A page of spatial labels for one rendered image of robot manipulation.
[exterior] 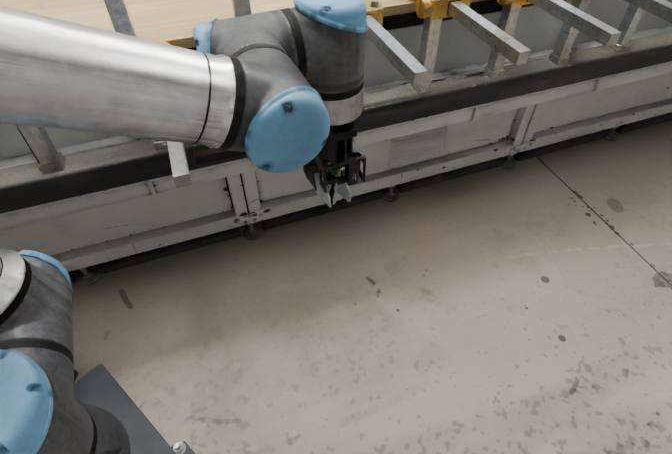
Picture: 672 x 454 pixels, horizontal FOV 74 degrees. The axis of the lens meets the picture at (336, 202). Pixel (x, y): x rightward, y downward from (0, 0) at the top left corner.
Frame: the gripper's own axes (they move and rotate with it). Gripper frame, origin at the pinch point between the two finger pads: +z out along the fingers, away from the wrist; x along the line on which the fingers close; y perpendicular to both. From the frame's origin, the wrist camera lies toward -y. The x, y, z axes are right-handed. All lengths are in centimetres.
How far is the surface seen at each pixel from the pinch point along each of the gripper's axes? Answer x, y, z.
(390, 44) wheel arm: 24.9, -26.8, -13.0
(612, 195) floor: 149, -32, 84
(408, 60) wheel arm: 25.1, -19.0, -13.0
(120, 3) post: -27, -45, -23
